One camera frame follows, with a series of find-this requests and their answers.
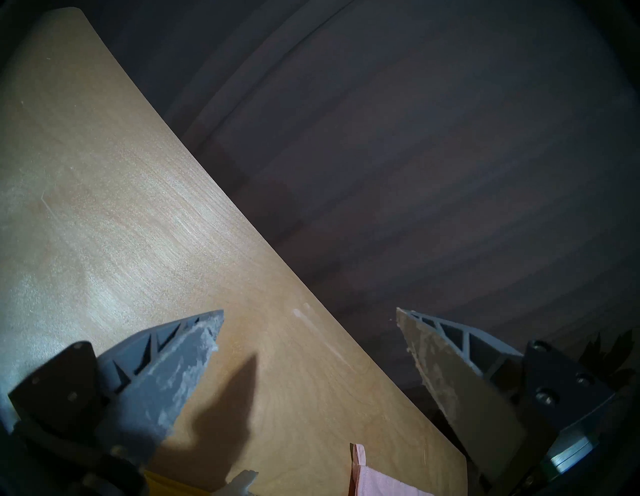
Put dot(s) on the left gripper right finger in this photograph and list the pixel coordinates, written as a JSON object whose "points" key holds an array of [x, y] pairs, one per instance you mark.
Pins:
{"points": [[460, 395]]}

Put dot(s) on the yellow terry towel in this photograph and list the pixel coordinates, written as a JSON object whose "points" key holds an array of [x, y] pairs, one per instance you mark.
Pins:
{"points": [[170, 485]]}

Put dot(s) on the tall dark leafy plant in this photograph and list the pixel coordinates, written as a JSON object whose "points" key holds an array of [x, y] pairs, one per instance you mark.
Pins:
{"points": [[605, 357]]}

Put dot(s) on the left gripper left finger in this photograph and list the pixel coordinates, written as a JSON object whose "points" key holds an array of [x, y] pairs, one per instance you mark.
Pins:
{"points": [[160, 385]]}

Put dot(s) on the grey pleated curtain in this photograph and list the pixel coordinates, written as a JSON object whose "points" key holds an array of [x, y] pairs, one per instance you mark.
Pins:
{"points": [[425, 150]]}

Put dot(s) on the pink terry towel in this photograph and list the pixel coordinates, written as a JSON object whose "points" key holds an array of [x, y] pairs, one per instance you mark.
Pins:
{"points": [[375, 480]]}

